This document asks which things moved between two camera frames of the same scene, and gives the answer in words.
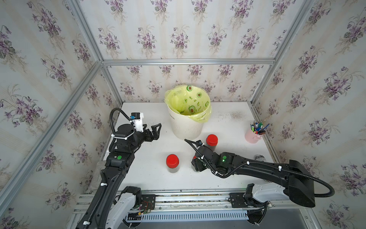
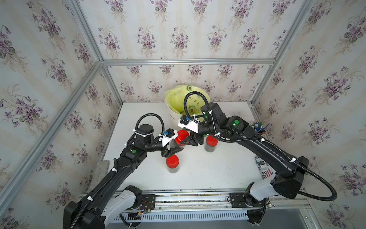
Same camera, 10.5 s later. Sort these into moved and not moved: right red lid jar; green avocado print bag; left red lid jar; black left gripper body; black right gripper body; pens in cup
Moved: black left gripper body; black right gripper body
Not moved: green avocado print bag; pens in cup; right red lid jar; left red lid jar
